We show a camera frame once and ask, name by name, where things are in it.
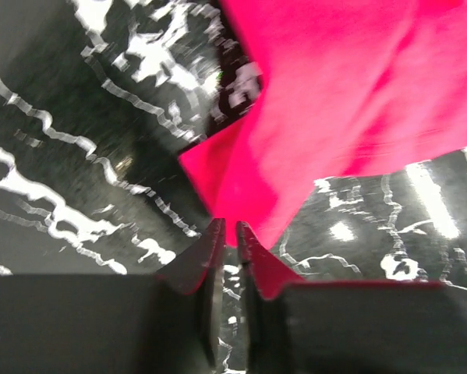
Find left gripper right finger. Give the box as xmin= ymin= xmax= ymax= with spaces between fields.
xmin=236 ymin=222 xmax=467 ymax=373

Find pink t shirt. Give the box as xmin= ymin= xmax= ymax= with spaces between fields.
xmin=180 ymin=1 xmax=467 ymax=247

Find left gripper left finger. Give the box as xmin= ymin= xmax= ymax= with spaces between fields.
xmin=0 ymin=219 xmax=225 ymax=373

